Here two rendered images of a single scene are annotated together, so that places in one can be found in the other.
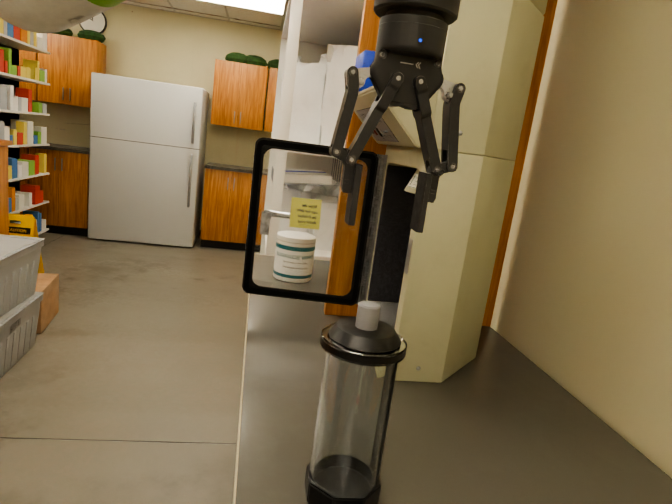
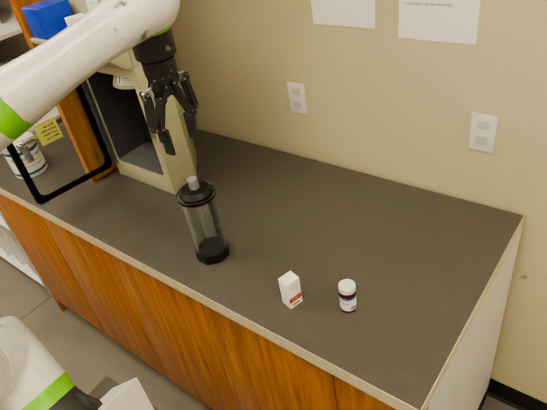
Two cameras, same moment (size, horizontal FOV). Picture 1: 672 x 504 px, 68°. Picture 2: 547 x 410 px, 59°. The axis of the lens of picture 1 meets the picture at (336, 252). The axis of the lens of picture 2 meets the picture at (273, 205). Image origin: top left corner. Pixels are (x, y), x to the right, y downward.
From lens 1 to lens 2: 77 cm
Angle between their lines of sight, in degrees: 41
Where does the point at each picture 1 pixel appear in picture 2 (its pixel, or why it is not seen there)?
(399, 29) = (160, 70)
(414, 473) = (229, 225)
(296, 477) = (193, 261)
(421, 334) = (177, 163)
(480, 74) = not seen: hidden behind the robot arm
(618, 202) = (227, 36)
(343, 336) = (192, 198)
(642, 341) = (270, 104)
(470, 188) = not seen: hidden behind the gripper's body
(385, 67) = (158, 85)
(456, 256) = (173, 114)
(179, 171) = not seen: outside the picture
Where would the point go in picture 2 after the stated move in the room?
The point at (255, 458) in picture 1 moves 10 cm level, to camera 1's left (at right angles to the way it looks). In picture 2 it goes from (169, 268) to (140, 289)
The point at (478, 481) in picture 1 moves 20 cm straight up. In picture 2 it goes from (251, 211) to (239, 159)
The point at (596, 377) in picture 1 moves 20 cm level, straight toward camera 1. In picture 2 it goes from (257, 128) to (267, 153)
